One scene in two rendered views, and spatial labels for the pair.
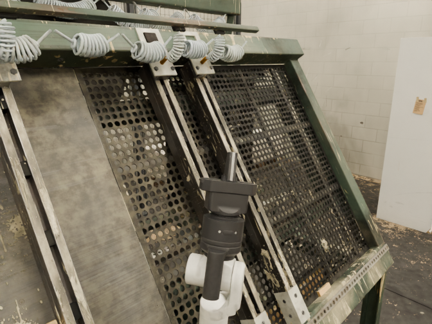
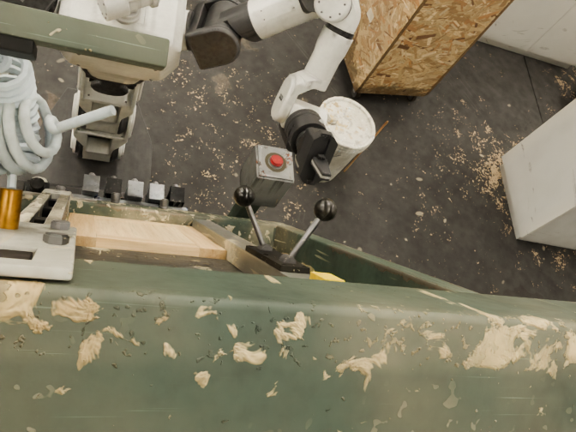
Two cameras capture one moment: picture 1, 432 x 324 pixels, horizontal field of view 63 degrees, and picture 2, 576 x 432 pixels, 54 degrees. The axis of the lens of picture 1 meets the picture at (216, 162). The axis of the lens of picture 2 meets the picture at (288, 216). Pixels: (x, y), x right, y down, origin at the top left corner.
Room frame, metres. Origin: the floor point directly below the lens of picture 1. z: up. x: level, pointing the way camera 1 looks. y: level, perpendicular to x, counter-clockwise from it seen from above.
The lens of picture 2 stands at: (1.02, 0.73, 2.26)
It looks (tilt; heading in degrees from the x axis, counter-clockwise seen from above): 55 degrees down; 189
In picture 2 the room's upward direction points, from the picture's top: 39 degrees clockwise
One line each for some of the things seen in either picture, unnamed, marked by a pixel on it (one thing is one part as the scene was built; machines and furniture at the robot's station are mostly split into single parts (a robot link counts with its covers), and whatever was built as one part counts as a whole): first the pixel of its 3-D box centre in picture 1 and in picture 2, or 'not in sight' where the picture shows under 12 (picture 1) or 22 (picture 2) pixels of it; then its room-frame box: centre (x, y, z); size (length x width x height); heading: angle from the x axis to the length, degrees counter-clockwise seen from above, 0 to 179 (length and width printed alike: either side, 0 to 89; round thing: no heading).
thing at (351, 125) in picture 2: not in sight; (337, 137); (-0.91, 0.38, 0.24); 0.32 x 0.30 x 0.47; 134
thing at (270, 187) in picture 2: not in sight; (265, 177); (0.00, 0.45, 0.84); 0.12 x 0.12 x 0.18; 46
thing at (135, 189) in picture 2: not in sight; (111, 201); (0.37, 0.19, 0.69); 0.50 x 0.14 x 0.24; 136
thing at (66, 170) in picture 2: not in sight; (96, 151); (0.06, -0.20, 0.19); 0.64 x 0.52 x 0.33; 46
